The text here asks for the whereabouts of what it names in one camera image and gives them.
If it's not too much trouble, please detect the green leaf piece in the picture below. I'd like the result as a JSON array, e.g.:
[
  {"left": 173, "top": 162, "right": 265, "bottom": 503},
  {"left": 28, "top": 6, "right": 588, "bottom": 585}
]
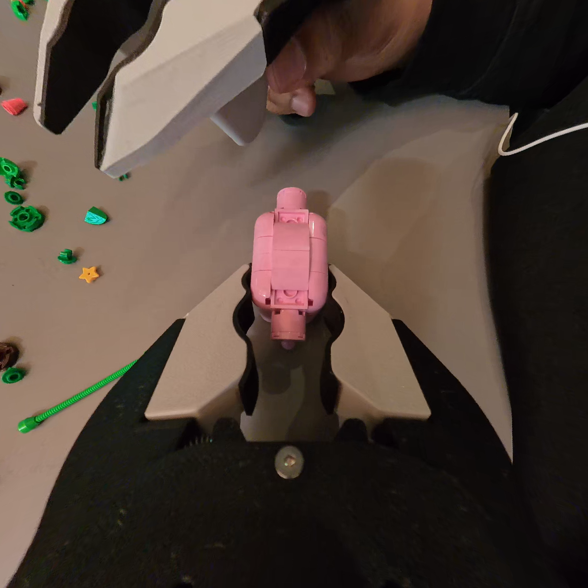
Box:
[{"left": 0, "top": 157, "right": 27, "bottom": 190}]

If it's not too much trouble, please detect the green toy rod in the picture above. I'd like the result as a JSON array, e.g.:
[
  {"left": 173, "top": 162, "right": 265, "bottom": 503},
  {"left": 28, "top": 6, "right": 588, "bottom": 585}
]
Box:
[{"left": 18, "top": 360, "right": 139, "bottom": 434}]

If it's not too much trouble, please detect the white cord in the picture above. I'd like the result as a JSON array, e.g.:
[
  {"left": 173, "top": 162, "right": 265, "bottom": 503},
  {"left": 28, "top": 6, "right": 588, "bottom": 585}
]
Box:
[{"left": 498, "top": 112, "right": 588, "bottom": 157}]

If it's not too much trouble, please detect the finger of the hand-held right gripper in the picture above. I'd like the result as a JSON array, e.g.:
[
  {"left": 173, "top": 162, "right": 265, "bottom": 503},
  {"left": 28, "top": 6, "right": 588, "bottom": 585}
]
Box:
[
  {"left": 34, "top": 0, "right": 154, "bottom": 135},
  {"left": 94, "top": 0, "right": 270, "bottom": 180}
]

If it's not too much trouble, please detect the pink toy brick body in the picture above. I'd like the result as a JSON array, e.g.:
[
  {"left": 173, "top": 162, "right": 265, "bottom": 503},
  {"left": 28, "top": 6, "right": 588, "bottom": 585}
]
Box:
[{"left": 250, "top": 187, "right": 330, "bottom": 352}]

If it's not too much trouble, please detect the person's black jacket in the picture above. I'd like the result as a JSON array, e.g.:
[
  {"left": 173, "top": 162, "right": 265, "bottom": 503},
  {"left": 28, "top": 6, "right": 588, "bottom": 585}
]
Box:
[{"left": 484, "top": 87, "right": 588, "bottom": 588}]

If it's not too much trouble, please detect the person's right hand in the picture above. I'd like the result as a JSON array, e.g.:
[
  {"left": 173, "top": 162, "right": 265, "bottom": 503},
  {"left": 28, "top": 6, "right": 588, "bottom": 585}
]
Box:
[{"left": 266, "top": 0, "right": 433, "bottom": 118}]

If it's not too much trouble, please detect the person's right forearm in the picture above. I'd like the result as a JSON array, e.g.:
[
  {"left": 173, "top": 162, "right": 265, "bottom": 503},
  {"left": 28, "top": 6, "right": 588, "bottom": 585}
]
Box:
[{"left": 354, "top": 0, "right": 588, "bottom": 121}]

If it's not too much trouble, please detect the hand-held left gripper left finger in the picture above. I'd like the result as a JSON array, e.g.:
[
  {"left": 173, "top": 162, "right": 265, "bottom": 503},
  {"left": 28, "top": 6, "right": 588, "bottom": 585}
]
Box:
[{"left": 144, "top": 265, "right": 258, "bottom": 432}]

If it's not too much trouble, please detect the green round plate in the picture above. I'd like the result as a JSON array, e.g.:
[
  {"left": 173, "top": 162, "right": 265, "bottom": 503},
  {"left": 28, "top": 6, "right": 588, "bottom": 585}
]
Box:
[{"left": 9, "top": 205, "right": 46, "bottom": 233}]

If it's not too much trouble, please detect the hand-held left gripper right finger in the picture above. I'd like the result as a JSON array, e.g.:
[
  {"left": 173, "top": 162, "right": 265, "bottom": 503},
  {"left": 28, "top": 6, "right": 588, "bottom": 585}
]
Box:
[{"left": 321, "top": 265, "right": 432, "bottom": 430}]

